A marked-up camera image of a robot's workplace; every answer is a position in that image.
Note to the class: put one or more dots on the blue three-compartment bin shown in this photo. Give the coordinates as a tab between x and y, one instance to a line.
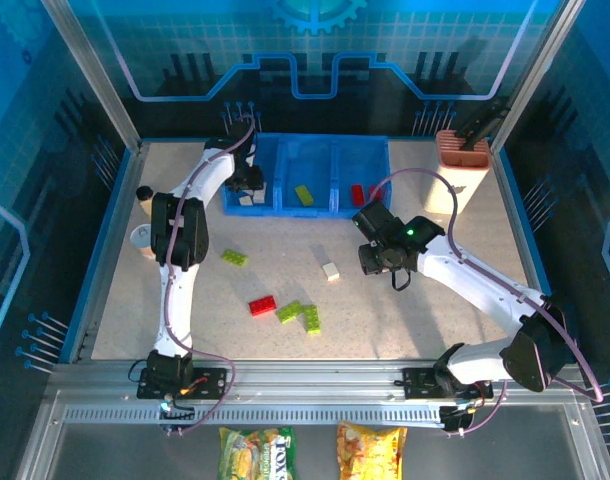
305	150

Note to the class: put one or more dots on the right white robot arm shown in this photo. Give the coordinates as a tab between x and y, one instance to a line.
475	285

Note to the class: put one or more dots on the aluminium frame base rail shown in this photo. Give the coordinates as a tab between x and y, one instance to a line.
315	375

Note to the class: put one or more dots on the aluminium frame post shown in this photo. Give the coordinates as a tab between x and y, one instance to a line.
535	70
90	75

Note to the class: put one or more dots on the green lego brick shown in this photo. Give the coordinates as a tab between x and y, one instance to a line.
234	257
290	311
304	195
312	319

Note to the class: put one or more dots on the blue table edge strip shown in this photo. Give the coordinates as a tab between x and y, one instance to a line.
108	225
532	250

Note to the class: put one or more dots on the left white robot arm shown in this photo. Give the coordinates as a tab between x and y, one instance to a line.
177	295

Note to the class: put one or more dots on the white and pink knife block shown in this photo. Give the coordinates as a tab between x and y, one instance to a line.
467	160

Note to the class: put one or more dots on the green snack bag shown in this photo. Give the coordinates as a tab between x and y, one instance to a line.
257	452

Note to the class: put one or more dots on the yellow snack bag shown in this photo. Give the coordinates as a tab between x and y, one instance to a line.
370	450

